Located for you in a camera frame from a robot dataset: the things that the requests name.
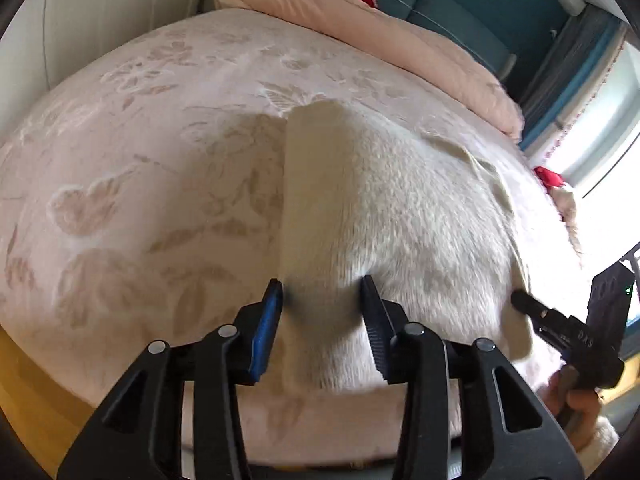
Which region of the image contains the cream knit sweater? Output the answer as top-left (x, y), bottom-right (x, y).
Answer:
top-left (279, 101), bottom-right (533, 393)

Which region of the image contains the white wardrobe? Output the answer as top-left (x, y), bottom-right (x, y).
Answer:
top-left (1, 0), bottom-right (198, 134)

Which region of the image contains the red small cloth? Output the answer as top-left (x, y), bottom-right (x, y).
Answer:
top-left (534, 166), bottom-right (565, 191)

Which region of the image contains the person's right hand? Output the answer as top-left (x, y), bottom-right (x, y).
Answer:
top-left (540, 370), bottom-right (601, 452)

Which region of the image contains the pink floral bed blanket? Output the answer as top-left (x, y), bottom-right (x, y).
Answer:
top-left (1, 9), bottom-right (586, 465)

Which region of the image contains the grey blue curtain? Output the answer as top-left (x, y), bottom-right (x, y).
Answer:
top-left (518, 4), bottom-right (627, 150)

